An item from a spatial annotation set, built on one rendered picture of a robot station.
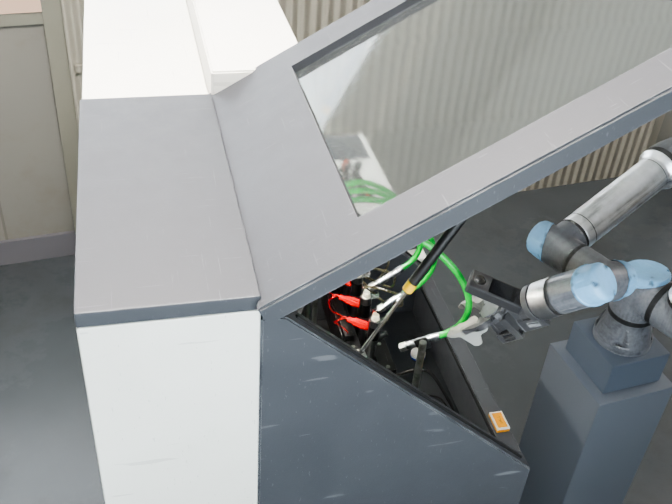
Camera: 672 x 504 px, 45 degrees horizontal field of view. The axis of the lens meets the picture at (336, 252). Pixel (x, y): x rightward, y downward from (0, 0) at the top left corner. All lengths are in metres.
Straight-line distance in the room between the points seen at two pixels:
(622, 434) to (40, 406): 2.02
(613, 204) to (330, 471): 0.78
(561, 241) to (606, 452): 0.91
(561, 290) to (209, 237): 0.64
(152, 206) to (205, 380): 0.32
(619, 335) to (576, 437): 0.33
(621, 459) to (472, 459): 0.85
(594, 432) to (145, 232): 1.37
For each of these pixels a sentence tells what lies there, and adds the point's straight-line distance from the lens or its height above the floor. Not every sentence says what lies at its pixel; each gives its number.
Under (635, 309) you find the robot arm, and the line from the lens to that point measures 2.16.
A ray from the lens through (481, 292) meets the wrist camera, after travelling 1.60.
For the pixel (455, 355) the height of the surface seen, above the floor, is 0.95.
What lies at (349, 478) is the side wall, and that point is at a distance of 1.66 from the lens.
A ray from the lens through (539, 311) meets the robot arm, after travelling 1.58.
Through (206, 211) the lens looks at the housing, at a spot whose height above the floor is 1.50.
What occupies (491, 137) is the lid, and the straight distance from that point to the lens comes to 1.35.
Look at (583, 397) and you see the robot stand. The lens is 2.29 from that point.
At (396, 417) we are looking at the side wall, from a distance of 1.56.
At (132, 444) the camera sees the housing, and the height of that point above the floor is 1.19.
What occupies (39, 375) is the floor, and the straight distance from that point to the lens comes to 3.35.
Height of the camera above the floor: 2.32
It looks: 37 degrees down
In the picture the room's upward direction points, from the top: 5 degrees clockwise
